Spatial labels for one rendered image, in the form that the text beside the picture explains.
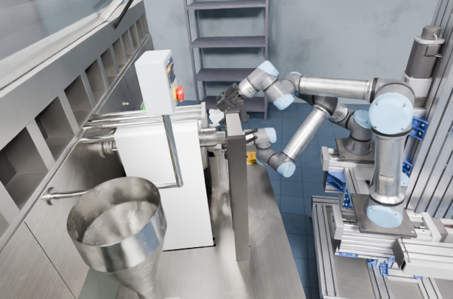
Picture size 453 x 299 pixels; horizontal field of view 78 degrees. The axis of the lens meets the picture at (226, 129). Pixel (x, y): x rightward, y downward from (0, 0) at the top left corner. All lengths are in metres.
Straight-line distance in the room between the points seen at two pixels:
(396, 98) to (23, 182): 1.00
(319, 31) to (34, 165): 3.48
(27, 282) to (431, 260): 1.39
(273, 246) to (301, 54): 3.04
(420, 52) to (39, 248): 1.36
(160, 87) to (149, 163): 0.43
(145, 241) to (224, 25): 3.54
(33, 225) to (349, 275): 1.69
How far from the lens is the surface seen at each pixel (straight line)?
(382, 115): 0.99
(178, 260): 1.16
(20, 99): 0.71
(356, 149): 1.78
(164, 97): 0.50
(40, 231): 0.73
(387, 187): 1.16
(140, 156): 0.88
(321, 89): 1.17
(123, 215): 0.58
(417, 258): 1.50
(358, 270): 2.02
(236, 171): 0.80
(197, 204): 1.00
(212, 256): 1.14
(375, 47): 4.01
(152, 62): 0.48
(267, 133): 1.30
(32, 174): 0.78
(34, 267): 0.73
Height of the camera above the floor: 1.85
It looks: 32 degrees down
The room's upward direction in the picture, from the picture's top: 4 degrees counter-clockwise
